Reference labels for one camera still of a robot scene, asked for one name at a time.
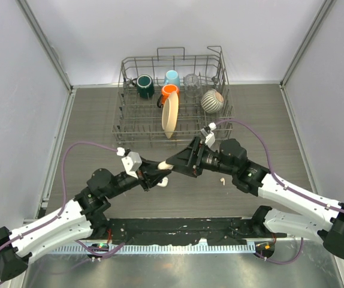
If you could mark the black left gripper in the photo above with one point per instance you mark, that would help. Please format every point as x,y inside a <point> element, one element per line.
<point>150,174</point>

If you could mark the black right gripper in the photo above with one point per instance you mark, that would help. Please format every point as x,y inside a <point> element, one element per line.
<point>187,163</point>

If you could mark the beige earbud charging case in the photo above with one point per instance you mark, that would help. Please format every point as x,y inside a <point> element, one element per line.
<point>165,166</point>

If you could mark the white earbud charging case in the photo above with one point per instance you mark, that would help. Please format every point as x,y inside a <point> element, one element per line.
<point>163,182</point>

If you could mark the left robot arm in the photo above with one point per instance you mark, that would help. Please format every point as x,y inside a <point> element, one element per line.
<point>78,218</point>

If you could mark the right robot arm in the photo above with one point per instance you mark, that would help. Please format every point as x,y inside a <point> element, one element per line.
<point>314,217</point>

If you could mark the beige plate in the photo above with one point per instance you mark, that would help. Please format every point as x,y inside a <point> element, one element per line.
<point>170,114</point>

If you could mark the striped ceramic bowl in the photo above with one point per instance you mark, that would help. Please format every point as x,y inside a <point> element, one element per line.
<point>212,101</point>

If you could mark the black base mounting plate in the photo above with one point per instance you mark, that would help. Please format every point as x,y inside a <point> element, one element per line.
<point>183,231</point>

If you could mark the clear glass cup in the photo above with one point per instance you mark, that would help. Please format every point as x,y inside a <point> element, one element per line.
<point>192,85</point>

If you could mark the orange mug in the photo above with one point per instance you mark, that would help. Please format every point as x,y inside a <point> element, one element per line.
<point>166,91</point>

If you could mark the dark green mug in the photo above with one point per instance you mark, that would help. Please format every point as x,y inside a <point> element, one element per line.
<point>144,86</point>

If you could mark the light blue mug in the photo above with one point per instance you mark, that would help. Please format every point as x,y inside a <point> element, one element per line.
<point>172,78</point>

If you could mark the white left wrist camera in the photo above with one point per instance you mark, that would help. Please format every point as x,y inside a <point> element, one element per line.
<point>131,161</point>

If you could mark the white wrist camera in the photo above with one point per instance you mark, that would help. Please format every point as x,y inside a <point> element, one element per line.
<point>208,134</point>
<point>131,161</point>

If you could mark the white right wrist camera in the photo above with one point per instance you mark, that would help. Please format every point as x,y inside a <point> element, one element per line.
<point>208,134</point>

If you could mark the grey wire dish rack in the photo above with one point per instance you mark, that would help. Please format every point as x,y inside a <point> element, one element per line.
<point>138,121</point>

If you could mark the white slotted cable duct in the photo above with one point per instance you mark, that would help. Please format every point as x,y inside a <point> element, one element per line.
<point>200,248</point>

